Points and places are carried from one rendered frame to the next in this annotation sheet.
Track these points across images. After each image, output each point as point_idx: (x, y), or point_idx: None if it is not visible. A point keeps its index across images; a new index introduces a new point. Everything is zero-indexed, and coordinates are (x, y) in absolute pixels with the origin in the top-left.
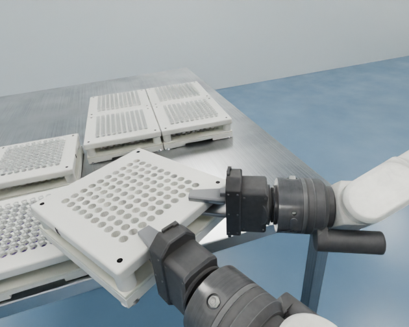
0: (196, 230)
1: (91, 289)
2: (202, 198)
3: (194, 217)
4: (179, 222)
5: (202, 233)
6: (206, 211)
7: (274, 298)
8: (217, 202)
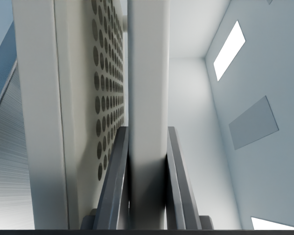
0: (77, 115)
1: (13, 22)
2: (180, 151)
3: (143, 104)
4: (167, 37)
5: (49, 132)
6: (126, 160)
7: None
8: (183, 196)
